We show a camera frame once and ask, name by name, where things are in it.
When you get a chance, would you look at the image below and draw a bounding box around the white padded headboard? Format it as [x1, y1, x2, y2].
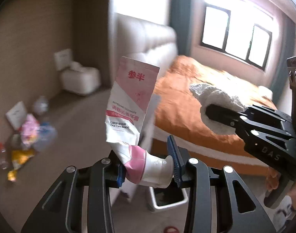
[112, 13, 178, 78]

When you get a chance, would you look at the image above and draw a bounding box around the crumpled clear plastic bag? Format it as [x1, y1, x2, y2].
[32, 96, 49, 116]

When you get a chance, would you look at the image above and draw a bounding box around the orange bed cover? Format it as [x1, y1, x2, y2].
[152, 56, 275, 176]

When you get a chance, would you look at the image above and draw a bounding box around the pink torn carton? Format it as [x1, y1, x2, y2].
[21, 114, 40, 148]

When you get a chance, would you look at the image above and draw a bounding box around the clear crushed plastic bottle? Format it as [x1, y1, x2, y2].
[33, 122, 57, 152]

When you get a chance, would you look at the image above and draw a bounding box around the white wall socket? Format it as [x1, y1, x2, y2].
[5, 101, 27, 130]

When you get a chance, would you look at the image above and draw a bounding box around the red slipper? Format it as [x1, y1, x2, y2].
[163, 226, 180, 233]

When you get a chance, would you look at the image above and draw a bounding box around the white square trash bin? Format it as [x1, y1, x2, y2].
[146, 187, 188, 212]

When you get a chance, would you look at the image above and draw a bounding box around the white tissue box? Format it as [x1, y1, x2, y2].
[60, 62, 102, 95]

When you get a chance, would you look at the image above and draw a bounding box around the yellow snack wrapper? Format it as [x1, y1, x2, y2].
[7, 148, 35, 182]

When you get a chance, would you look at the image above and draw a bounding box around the pink white toothpaste tube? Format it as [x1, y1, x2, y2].
[105, 57, 174, 188]

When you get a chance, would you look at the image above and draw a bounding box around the white bedside cabinet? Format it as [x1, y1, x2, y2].
[0, 87, 161, 233]

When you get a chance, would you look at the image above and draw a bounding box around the black framed window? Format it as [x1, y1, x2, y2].
[200, 0, 273, 70]

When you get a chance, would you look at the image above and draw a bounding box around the white towel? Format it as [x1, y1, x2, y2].
[188, 83, 247, 136]

